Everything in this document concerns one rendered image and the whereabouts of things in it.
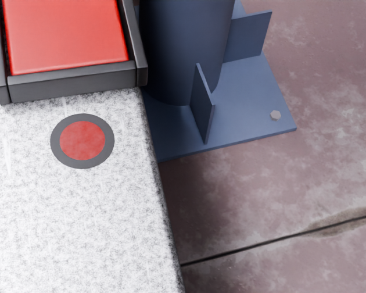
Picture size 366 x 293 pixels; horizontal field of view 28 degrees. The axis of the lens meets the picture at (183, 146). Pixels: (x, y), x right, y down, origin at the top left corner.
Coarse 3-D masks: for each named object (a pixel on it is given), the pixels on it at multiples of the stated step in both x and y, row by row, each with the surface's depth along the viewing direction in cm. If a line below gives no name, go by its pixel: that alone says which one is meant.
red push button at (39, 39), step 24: (24, 0) 39; (48, 0) 39; (72, 0) 39; (96, 0) 39; (24, 24) 38; (48, 24) 38; (72, 24) 38; (96, 24) 38; (120, 24) 38; (24, 48) 37; (48, 48) 37; (72, 48) 37; (96, 48) 37; (120, 48) 37; (24, 72) 36
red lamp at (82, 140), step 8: (64, 128) 36; (72, 128) 36; (80, 128) 36; (88, 128) 36; (96, 128) 36; (64, 136) 36; (72, 136) 36; (80, 136) 36; (88, 136) 36; (96, 136) 36; (104, 136) 36; (64, 144) 36; (72, 144) 36; (80, 144) 36; (88, 144) 36; (96, 144) 36; (104, 144) 36; (64, 152) 36; (72, 152) 36; (80, 152) 36; (88, 152) 36; (96, 152) 36
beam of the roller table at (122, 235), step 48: (0, 0) 40; (96, 96) 38; (0, 144) 36; (48, 144) 36; (144, 144) 36; (0, 192) 34; (48, 192) 35; (96, 192) 35; (144, 192) 35; (0, 240) 33; (48, 240) 33; (96, 240) 34; (144, 240) 34; (0, 288) 32; (48, 288) 32; (96, 288) 32; (144, 288) 33
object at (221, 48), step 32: (160, 0) 121; (192, 0) 119; (224, 0) 122; (160, 32) 128; (192, 32) 126; (224, 32) 131; (256, 32) 146; (160, 64) 135; (192, 64) 134; (224, 64) 152; (256, 64) 152; (160, 96) 144; (192, 96) 142; (224, 96) 148; (256, 96) 148; (160, 128) 143; (192, 128) 143; (224, 128) 144; (256, 128) 144; (288, 128) 145; (160, 160) 140
